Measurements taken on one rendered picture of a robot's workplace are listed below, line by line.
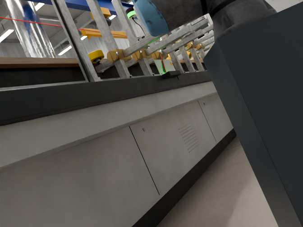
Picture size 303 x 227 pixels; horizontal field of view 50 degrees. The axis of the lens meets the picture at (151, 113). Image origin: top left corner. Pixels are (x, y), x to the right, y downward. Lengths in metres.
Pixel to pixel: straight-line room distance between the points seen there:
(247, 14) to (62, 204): 0.86
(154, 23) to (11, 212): 0.70
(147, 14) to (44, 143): 0.47
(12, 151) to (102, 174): 0.61
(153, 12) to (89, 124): 0.44
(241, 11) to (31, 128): 0.66
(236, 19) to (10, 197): 0.84
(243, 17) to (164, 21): 0.22
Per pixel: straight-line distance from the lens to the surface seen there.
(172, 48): 1.95
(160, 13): 0.95
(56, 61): 1.44
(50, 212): 1.19
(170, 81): 1.82
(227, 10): 0.96
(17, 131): 0.92
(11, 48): 11.64
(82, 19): 11.85
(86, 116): 1.14
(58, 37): 12.57
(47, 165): 1.23
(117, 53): 1.46
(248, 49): 0.87
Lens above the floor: 0.46
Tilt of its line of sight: 2 degrees up
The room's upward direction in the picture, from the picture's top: 24 degrees counter-clockwise
